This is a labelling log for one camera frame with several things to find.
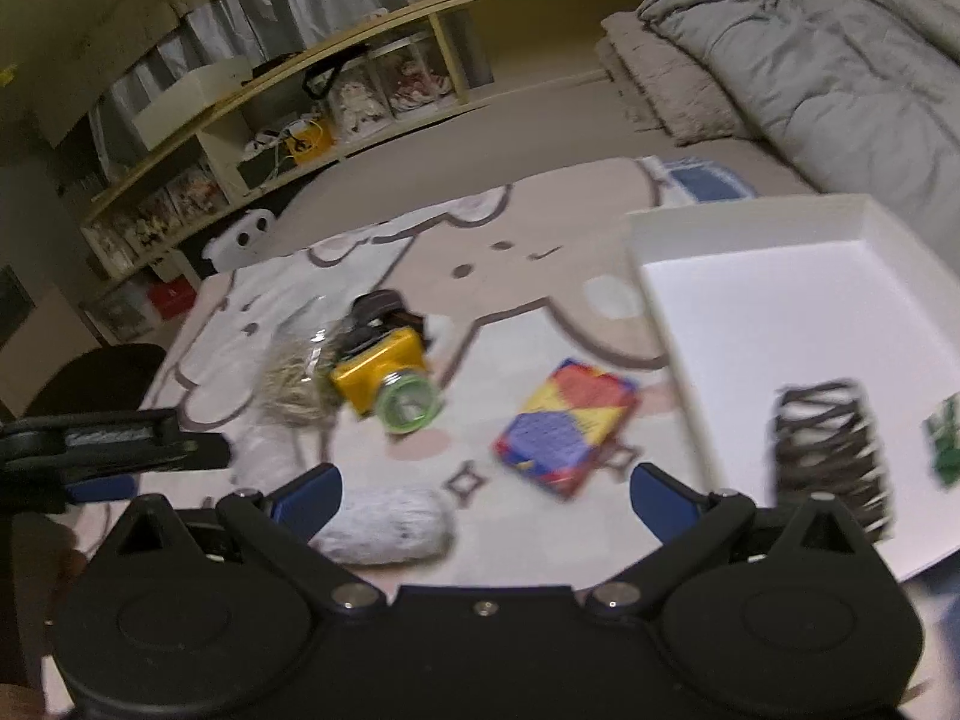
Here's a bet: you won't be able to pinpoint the grey quilted duvet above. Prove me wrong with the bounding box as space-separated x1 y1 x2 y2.
636 0 960 271

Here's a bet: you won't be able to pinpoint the black chair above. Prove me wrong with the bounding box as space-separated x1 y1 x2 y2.
25 343 167 421

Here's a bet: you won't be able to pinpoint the yellow box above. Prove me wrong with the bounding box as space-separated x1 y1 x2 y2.
289 118 335 165

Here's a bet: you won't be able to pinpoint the clear bag of rubber bands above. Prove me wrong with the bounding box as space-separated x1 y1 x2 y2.
259 298 355 422

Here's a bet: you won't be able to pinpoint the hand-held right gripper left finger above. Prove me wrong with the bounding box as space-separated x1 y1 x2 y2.
97 463 383 616

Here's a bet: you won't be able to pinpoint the clear storage boxes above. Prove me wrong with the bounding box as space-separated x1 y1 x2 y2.
328 36 458 137

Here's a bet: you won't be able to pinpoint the white box on shelf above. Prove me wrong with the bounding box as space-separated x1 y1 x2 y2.
133 62 253 152

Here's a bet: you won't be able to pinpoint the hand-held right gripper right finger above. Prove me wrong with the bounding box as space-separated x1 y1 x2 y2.
585 463 878 620

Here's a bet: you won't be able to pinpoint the beige fluffy blanket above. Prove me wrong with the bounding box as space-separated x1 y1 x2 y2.
595 11 752 148

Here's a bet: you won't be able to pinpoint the black coiled hair tie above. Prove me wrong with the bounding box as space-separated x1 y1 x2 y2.
766 381 898 541

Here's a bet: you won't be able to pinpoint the yellow toy camera green lens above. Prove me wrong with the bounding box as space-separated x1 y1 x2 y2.
330 328 440 436

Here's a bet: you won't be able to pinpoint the colourful patterned packet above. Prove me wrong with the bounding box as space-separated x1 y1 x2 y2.
493 358 640 500

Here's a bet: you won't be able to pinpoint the printed cartoon blanket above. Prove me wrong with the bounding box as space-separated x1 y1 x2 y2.
139 156 755 593

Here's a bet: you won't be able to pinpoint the white shallow cardboard box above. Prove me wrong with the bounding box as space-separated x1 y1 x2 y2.
626 193 960 580

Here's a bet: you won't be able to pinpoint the red box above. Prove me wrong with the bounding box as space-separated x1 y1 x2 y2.
148 280 200 320

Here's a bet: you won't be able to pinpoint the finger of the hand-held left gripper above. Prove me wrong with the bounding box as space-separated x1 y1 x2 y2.
0 409 230 503

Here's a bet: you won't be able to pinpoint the small green packet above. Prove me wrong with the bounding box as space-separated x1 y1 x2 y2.
925 396 960 490

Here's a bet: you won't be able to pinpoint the white grey fuzzy roll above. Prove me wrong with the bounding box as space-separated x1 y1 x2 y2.
313 486 455 568

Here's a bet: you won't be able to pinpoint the long wooden shelf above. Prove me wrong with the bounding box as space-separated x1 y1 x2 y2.
79 0 706 282

